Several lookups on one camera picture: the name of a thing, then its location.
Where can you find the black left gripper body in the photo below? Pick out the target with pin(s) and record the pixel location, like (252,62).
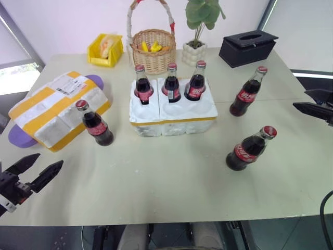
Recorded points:
(10,186)

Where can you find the glass cola bottle red cap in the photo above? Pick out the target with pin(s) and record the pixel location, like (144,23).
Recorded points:
(243,97)
(97,127)
(143,88)
(245,152)
(194,88)
(171,88)

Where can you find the black tissue box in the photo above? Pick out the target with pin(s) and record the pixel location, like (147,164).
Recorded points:
(242,53)

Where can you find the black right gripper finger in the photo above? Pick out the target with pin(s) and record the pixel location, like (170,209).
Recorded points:
(314,110)
(321,94)

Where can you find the white package with yellow tape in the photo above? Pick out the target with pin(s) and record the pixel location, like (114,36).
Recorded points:
(49,109)

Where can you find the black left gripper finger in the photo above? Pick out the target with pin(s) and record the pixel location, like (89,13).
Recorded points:
(24,162)
(46,175)

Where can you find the grey window frame post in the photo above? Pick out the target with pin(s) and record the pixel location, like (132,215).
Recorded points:
(20,39)
(266,14)

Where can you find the yellow plastic storage bin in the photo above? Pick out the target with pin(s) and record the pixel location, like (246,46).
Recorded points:
(114,52)

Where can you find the yellow toy fruit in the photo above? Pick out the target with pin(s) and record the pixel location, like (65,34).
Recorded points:
(155,47)

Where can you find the green plant in white pot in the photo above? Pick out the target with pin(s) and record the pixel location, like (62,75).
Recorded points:
(193,53)

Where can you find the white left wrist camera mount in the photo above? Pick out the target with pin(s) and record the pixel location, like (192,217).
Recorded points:
(6,204)

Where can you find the purple oval board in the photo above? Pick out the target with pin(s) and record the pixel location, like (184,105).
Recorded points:
(18,138)

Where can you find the white foam bottle holder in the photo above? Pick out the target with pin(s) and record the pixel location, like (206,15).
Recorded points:
(177,117)

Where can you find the orange white toy food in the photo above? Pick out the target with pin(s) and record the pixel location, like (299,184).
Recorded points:
(106,47)

